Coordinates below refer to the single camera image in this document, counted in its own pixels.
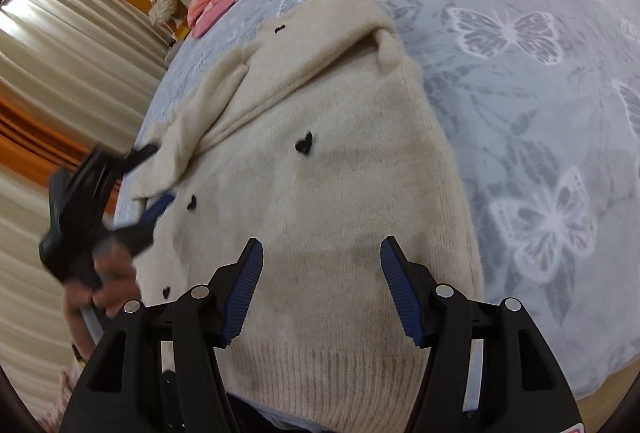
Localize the cream knit sweater black hearts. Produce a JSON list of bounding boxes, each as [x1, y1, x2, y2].
[[129, 0, 483, 432]]

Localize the person's left hand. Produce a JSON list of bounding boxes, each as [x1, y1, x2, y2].
[[62, 241, 141, 361]]

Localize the cream striped curtain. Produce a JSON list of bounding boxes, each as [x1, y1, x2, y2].
[[1, 0, 169, 416]]

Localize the fluffy white bedside ornament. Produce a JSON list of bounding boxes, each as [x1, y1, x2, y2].
[[149, 0, 178, 26]]

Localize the grey butterfly print bedspread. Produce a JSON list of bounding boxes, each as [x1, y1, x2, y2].
[[142, 0, 639, 397]]

